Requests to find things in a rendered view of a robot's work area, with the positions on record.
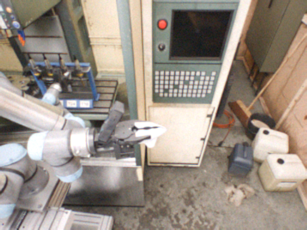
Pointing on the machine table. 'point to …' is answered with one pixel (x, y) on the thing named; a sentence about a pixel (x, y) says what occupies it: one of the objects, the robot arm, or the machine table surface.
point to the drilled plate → (21, 82)
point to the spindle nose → (5, 33)
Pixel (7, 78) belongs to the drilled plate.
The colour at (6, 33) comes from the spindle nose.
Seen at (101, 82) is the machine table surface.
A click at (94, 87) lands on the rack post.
